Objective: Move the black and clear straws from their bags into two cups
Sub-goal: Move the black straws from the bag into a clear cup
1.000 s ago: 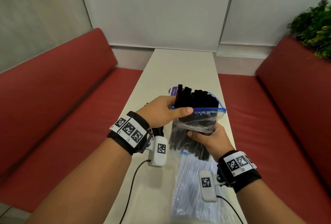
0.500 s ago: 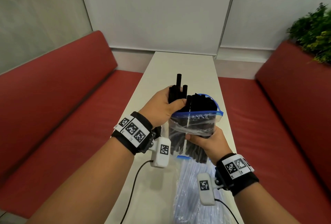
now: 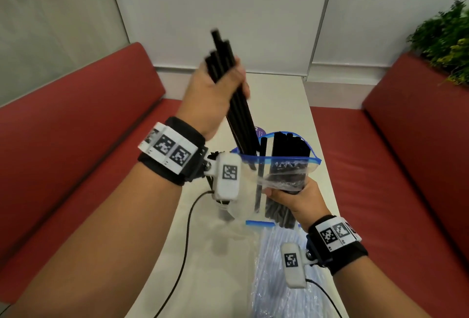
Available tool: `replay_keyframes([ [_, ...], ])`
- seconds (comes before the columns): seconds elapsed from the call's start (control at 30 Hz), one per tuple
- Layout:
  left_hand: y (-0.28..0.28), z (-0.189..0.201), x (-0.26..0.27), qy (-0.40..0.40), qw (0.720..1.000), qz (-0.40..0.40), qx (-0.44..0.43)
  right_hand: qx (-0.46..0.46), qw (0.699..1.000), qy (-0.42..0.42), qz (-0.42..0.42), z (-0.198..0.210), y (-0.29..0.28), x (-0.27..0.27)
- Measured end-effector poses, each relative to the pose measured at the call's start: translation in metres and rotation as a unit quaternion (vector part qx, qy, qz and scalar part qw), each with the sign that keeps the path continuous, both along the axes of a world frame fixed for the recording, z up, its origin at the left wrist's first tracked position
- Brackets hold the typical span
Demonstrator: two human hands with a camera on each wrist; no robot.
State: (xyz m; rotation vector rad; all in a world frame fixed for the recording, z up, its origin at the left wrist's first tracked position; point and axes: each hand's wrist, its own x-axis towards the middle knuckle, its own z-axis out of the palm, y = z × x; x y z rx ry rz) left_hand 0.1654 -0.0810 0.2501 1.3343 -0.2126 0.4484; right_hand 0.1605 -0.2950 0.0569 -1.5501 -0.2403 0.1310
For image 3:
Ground person's left hand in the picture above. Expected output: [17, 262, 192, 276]
[175, 58, 251, 142]

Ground person's right hand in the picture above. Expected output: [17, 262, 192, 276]
[263, 176, 333, 232]

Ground clear zip bag blue seal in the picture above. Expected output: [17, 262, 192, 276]
[220, 132, 322, 229]

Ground person's left forearm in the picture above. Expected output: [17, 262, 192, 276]
[0, 162, 184, 318]

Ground person's right forearm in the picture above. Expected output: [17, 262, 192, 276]
[331, 255, 434, 318]

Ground bagged bundle of black straws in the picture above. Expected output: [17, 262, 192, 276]
[255, 131, 312, 230]

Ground black right wristband with markers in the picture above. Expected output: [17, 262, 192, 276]
[305, 215, 369, 276]

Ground black wristband with markers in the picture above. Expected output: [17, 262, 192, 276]
[305, 215, 369, 276]
[137, 116, 208, 186]

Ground clear zip bag of pale straws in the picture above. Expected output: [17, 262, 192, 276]
[245, 220, 349, 318]

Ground black left wristband with markers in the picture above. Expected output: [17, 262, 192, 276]
[137, 116, 208, 186]

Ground bundle of pale clear straws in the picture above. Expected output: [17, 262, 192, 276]
[254, 228, 331, 318]

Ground red padded bench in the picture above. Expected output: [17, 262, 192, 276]
[0, 42, 184, 304]
[309, 52, 469, 318]

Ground green leafy plant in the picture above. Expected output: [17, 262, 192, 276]
[406, 0, 469, 86]

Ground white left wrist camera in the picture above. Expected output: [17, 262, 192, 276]
[203, 151, 243, 206]

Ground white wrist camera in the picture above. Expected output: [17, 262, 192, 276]
[280, 242, 319, 290]
[203, 151, 243, 206]

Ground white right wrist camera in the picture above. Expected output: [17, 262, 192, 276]
[280, 242, 319, 290]

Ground black left camera cable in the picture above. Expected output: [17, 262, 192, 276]
[153, 190, 216, 318]

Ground black camera cable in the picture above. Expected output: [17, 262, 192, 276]
[153, 190, 216, 318]
[305, 279, 344, 318]

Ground black right camera cable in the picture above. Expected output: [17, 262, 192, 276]
[305, 279, 344, 318]

